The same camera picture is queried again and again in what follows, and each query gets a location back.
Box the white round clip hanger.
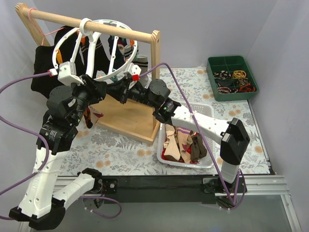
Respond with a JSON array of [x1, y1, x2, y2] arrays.
[[52, 18, 141, 86]]

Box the maroon beige purple striped sock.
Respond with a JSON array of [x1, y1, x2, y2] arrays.
[[89, 105, 104, 123]]

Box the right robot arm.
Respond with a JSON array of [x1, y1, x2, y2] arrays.
[[106, 77, 250, 192]]

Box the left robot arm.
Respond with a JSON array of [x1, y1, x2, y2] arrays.
[[9, 75, 106, 231]]

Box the black garment on hanger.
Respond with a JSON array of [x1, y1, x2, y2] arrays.
[[31, 26, 85, 99]]

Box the red yellow argyle sock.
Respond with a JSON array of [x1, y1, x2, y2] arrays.
[[84, 107, 93, 129]]

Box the navy sock green toe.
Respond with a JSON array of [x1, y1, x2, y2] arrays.
[[102, 36, 125, 74]]

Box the wooden clothes rack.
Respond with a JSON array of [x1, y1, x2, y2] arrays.
[[15, 3, 160, 145]]

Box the grey striped sock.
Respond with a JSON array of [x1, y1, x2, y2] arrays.
[[117, 38, 133, 61], [133, 55, 149, 87]]

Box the black sock brown stripes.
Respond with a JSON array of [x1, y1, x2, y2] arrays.
[[79, 36, 102, 70]]

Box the floral table mat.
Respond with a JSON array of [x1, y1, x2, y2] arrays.
[[60, 67, 269, 176]]

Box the beige sock in basket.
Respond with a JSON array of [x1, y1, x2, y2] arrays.
[[163, 124, 192, 164]]

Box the white plastic laundry basket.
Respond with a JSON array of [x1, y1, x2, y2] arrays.
[[156, 101, 216, 169]]

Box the red sock in basket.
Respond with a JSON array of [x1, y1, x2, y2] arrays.
[[161, 148, 199, 164]]

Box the brown sock in basket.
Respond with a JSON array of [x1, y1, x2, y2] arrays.
[[191, 134, 208, 162]]

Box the green compartment tray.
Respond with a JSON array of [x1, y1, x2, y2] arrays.
[[206, 56, 259, 102]]

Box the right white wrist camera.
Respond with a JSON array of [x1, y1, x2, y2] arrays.
[[124, 63, 141, 81]]

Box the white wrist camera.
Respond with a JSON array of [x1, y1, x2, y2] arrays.
[[124, 63, 141, 81], [48, 61, 84, 86]]

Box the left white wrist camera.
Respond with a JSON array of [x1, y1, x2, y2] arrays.
[[48, 61, 84, 86]]

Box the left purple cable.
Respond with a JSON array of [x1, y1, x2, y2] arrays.
[[0, 70, 50, 220]]

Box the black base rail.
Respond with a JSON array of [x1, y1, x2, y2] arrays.
[[101, 175, 216, 204]]

